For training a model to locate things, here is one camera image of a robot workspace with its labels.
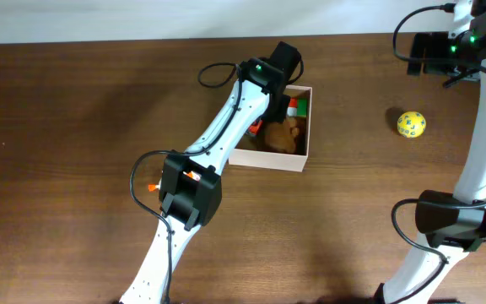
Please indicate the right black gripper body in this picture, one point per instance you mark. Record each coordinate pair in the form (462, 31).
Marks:
(440, 46)

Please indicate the brown plush toy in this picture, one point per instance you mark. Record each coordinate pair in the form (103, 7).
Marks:
(284, 137)

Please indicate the colourful puzzle cube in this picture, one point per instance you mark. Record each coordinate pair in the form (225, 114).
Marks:
(298, 107)

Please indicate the yellow lettered ball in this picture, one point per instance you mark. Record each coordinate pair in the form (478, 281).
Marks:
(411, 124)

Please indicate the red toy fire truck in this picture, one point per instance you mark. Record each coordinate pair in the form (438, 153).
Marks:
(254, 128)

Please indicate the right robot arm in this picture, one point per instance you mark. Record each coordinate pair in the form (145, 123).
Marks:
(450, 225)

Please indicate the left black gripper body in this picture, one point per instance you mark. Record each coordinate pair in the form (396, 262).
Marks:
(279, 117)

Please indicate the pink cardboard box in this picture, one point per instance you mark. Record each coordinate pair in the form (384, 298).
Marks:
(251, 151)

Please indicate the white pink toy duck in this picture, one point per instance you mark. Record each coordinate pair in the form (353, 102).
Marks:
(153, 187)

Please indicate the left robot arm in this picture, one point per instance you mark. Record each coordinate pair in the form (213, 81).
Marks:
(190, 188)

